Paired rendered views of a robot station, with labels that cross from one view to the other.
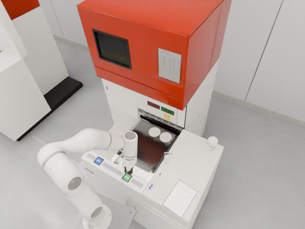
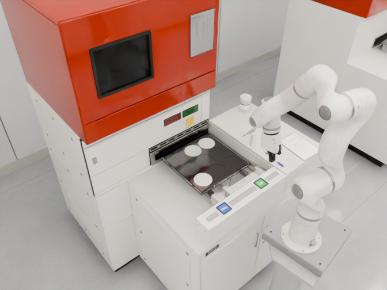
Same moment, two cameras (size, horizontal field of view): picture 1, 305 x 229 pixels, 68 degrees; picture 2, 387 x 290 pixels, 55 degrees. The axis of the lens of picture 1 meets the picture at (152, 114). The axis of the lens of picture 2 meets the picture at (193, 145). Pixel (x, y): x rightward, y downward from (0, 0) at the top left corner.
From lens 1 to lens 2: 173 cm
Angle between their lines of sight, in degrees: 51
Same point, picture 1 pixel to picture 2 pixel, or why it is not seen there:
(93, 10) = (93, 12)
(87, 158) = (213, 221)
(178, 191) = (292, 145)
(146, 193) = (287, 170)
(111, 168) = (241, 197)
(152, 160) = (236, 163)
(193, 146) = (238, 119)
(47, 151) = (340, 96)
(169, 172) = not seen: hidden behind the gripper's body
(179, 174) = not seen: hidden behind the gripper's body
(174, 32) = not seen: outside the picture
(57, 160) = (352, 91)
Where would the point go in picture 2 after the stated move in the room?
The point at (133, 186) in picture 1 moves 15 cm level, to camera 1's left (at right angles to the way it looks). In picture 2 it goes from (274, 179) to (270, 201)
